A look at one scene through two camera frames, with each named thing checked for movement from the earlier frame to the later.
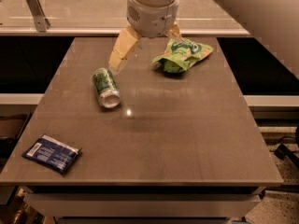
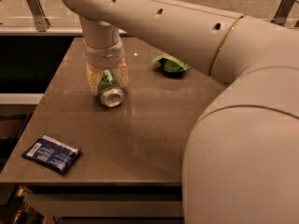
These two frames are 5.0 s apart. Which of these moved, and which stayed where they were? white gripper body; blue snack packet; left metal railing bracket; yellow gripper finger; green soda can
Moved: yellow gripper finger; white gripper body
Stayed: left metal railing bracket; green soda can; blue snack packet
